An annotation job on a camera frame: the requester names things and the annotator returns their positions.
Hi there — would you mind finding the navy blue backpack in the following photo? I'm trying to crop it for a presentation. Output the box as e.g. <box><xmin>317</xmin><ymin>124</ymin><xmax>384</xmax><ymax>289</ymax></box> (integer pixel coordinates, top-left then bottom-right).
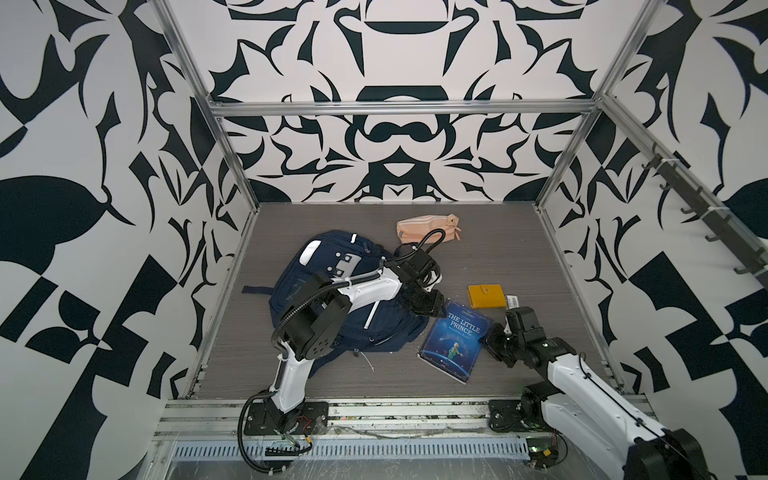
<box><xmin>242</xmin><ymin>230</ymin><xmax>429</xmax><ymax>374</ymax></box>

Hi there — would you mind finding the blue Little Prince book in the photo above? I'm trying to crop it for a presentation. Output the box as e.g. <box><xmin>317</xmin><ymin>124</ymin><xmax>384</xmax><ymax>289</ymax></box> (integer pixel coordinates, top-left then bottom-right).
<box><xmin>417</xmin><ymin>301</ymin><xmax>493</xmax><ymax>384</ymax></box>

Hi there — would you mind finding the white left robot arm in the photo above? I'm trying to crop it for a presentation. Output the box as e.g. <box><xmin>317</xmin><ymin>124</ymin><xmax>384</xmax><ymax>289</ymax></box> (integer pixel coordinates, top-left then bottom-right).
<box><xmin>269</xmin><ymin>249</ymin><xmax>445</xmax><ymax>414</ymax></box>

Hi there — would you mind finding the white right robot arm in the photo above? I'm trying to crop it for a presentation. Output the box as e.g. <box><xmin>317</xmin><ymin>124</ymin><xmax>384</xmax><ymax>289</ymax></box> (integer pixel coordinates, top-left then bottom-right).
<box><xmin>480</xmin><ymin>307</ymin><xmax>713</xmax><ymax>479</ymax></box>

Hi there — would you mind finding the pink pencil case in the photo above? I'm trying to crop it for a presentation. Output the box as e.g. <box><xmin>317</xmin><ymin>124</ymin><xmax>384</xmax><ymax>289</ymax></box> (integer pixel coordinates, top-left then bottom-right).
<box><xmin>396</xmin><ymin>214</ymin><xmax>461</xmax><ymax>244</ymax></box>

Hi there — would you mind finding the small green circuit board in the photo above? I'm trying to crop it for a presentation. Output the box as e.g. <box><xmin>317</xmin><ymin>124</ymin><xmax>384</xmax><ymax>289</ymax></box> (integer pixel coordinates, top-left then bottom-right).
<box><xmin>527</xmin><ymin>435</ymin><xmax>569</xmax><ymax>471</ymax></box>

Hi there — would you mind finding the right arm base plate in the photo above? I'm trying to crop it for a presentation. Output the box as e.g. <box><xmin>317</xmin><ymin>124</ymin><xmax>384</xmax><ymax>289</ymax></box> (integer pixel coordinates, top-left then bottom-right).
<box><xmin>488</xmin><ymin>394</ymin><xmax>556</xmax><ymax>433</ymax></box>

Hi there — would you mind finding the white slotted cable duct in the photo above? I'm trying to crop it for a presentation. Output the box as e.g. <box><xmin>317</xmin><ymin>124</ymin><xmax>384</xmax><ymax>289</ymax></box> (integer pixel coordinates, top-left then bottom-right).
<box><xmin>173</xmin><ymin>437</ymin><xmax>530</xmax><ymax>462</ymax></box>

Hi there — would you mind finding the black corrugated cable hose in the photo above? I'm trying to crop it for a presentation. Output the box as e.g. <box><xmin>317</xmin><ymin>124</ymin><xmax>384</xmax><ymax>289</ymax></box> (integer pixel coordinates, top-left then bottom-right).
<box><xmin>269</xmin><ymin>269</ymin><xmax>385</xmax><ymax>352</ymax></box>

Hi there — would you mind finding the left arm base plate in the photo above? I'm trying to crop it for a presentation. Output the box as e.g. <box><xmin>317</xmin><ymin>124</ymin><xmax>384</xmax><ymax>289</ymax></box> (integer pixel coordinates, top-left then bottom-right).
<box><xmin>244</xmin><ymin>400</ymin><xmax>329</xmax><ymax>436</ymax></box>

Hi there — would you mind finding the grey wall hook rack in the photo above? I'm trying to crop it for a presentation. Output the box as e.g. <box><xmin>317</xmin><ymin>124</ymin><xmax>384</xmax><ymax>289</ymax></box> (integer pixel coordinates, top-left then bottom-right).
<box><xmin>641</xmin><ymin>143</ymin><xmax>767</xmax><ymax>289</ymax></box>

